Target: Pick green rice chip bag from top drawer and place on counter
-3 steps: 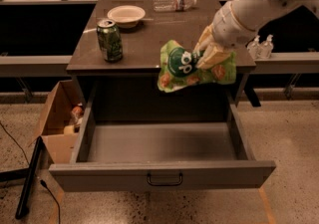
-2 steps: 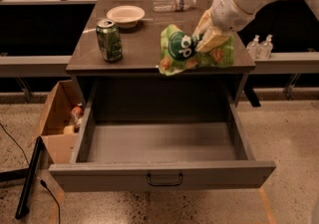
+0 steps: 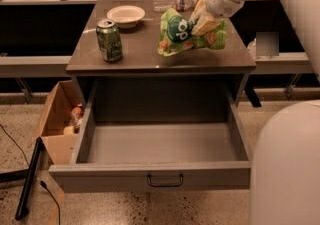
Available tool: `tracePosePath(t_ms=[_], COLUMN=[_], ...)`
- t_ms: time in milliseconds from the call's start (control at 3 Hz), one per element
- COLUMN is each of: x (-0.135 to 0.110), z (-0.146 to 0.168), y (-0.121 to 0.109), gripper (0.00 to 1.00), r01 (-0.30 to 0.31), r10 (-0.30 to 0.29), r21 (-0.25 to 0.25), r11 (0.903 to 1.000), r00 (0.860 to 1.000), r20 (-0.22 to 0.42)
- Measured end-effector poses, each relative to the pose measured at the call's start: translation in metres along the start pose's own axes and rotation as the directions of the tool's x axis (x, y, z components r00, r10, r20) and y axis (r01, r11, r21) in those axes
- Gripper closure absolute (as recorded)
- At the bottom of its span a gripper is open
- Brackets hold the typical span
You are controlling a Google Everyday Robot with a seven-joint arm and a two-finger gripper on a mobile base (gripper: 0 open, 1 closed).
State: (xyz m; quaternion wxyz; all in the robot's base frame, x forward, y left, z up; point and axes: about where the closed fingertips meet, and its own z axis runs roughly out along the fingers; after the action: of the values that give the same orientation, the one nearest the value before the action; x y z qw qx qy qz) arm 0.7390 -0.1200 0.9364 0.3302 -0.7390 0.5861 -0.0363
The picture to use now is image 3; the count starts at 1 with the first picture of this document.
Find green soda can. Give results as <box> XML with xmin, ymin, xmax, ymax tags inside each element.
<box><xmin>96</xmin><ymin>19</ymin><xmax>122</xmax><ymax>63</ymax></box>

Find black drawer handle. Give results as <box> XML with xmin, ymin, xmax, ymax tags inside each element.
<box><xmin>147</xmin><ymin>174</ymin><xmax>184</xmax><ymax>188</ymax></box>

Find cardboard box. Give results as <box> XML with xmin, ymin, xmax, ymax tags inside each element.
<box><xmin>33</xmin><ymin>81</ymin><xmax>82</xmax><ymax>165</ymax></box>

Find grey left bench rail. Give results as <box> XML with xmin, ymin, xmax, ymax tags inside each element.
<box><xmin>0</xmin><ymin>56</ymin><xmax>71</xmax><ymax>78</ymax></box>

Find grey bench rail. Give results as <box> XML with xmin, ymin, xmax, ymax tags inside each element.
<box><xmin>0</xmin><ymin>56</ymin><xmax>71</xmax><ymax>78</ymax></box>
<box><xmin>253</xmin><ymin>52</ymin><xmax>313</xmax><ymax>75</ymax></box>

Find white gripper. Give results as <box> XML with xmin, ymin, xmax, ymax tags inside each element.
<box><xmin>190</xmin><ymin>0</ymin><xmax>243</xmax><ymax>36</ymax></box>

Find grey open drawer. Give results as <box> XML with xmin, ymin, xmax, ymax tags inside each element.
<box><xmin>49</xmin><ymin>78</ymin><xmax>251</xmax><ymax>193</ymax></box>

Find green rice chip bag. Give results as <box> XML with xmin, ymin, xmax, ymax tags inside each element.
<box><xmin>157</xmin><ymin>8</ymin><xmax>227</xmax><ymax>57</ymax></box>

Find black flat bar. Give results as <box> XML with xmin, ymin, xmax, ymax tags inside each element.
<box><xmin>15</xmin><ymin>137</ymin><xmax>43</xmax><ymax>221</ymax></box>

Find clear plastic water bottle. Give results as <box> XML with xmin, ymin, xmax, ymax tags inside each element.
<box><xmin>153</xmin><ymin>0</ymin><xmax>197</xmax><ymax>12</ymax></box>

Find left clear sanitizer bottle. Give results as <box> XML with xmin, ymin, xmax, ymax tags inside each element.
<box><xmin>247</xmin><ymin>40</ymin><xmax>257</xmax><ymax>59</ymax></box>

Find white paper bowl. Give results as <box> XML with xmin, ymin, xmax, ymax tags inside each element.
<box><xmin>107</xmin><ymin>5</ymin><xmax>145</xmax><ymax>29</ymax></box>

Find snack items in box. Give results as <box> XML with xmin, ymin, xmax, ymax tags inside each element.
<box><xmin>63</xmin><ymin>106</ymin><xmax>84</xmax><ymax>135</ymax></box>

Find grey right bench rail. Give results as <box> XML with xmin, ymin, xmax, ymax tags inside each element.
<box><xmin>253</xmin><ymin>52</ymin><xmax>313</xmax><ymax>75</ymax></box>

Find black floor cable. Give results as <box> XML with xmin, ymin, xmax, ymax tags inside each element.
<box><xmin>0</xmin><ymin>122</ymin><xmax>62</xmax><ymax>225</ymax></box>

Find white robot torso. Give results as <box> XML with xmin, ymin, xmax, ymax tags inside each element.
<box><xmin>249</xmin><ymin>100</ymin><xmax>320</xmax><ymax>225</ymax></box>

